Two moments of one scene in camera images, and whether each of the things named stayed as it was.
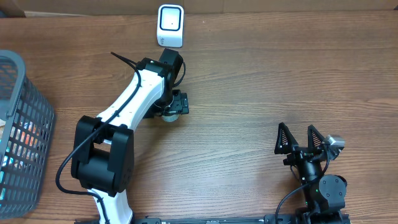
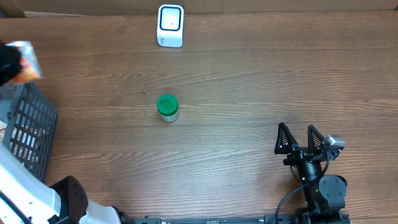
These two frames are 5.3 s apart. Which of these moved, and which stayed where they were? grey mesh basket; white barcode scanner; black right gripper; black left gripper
Moved: black left gripper
Stayed: white barcode scanner; grey mesh basket; black right gripper
